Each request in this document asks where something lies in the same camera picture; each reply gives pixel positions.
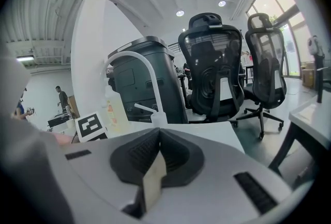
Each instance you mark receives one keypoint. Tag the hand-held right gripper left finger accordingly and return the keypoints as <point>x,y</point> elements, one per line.
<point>129,161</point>

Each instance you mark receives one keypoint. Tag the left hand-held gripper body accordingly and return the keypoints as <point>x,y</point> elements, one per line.
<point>90,127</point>

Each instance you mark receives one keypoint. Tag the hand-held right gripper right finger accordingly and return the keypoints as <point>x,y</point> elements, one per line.
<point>183,161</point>

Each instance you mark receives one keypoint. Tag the beige scrubber pad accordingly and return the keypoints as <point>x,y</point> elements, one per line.
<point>153,184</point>

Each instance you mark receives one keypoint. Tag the person's left forearm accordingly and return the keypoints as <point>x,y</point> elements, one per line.
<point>64,139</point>

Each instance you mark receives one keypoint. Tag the clear dish soap bottle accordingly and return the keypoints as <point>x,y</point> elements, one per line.
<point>113,111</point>

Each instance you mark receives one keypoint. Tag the black box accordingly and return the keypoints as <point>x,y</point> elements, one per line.
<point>58,120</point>

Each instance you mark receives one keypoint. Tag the white squeeze bottle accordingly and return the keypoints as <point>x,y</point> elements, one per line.
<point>158,118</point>

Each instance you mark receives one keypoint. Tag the white gooseneck faucet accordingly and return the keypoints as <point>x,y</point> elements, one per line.
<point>144,62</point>

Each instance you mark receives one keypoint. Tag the black mesh office chair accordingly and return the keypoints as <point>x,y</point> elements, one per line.
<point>214,75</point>
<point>269,75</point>

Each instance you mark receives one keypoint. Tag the fluorescent tube light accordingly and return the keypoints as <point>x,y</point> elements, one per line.
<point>26,58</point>

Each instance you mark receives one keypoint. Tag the white table with black legs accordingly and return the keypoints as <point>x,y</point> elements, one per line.
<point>307,114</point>

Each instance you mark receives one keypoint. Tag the round ceiling light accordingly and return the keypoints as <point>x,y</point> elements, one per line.
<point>222,3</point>
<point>180,13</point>

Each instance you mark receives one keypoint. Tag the cardboard boxes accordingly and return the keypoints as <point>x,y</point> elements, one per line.
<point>307,75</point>

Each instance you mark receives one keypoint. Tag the white device on stand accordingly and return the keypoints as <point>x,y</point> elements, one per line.
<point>314,44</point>

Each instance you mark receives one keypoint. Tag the large window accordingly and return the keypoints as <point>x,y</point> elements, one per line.
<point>279,11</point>

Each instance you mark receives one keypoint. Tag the black post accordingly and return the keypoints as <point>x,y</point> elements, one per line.
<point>320,83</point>

